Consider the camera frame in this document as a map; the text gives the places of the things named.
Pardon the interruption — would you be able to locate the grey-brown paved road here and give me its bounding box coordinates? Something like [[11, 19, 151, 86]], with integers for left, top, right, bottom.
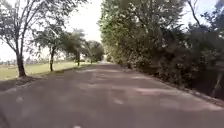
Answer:
[[0, 61, 224, 128]]

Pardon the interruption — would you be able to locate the dense wood with bushes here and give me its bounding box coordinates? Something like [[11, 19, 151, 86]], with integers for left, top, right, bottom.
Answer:
[[98, 0, 224, 101]]

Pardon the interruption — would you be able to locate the pale green grass field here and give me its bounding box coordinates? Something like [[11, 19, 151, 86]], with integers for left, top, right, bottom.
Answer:
[[0, 61, 96, 82]]

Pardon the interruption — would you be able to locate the row of roadside trees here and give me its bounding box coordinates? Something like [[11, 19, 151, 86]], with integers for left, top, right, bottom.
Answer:
[[0, 0, 105, 78]]

